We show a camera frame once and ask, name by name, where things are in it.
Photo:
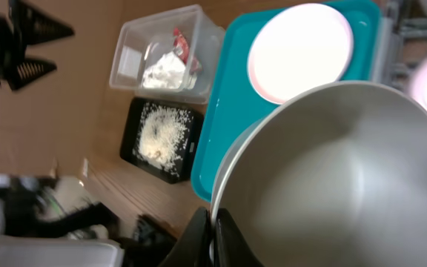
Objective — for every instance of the teal serving tray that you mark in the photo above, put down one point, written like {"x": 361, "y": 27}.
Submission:
{"x": 234, "y": 105}

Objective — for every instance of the clear plastic bin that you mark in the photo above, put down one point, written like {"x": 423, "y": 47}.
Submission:
{"x": 142, "y": 42}

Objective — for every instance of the pink plate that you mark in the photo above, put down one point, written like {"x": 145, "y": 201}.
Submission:
{"x": 301, "y": 48}

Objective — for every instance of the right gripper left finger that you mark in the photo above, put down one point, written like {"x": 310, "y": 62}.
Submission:
{"x": 192, "y": 248}

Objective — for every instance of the white tissue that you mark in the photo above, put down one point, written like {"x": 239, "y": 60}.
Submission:
{"x": 167, "y": 73}

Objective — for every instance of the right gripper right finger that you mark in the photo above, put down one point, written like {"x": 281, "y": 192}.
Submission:
{"x": 229, "y": 246}

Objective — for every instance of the red snack wrapper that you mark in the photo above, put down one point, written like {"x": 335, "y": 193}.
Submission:
{"x": 182, "y": 49}

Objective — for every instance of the grey bowl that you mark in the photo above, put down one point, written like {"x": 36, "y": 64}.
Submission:
{"x": 336, "y": 176}

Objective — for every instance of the black tray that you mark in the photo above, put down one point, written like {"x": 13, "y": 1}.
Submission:
{"x": 129, "y": 138}

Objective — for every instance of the white rice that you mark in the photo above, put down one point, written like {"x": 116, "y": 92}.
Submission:
{"x": 162, "y": 137}

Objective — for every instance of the grey dishwasher rack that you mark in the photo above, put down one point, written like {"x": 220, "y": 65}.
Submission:
{"x": 401, "y": 44}

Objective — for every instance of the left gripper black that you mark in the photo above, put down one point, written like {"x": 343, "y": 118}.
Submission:
{"x": 32, "y": 26}

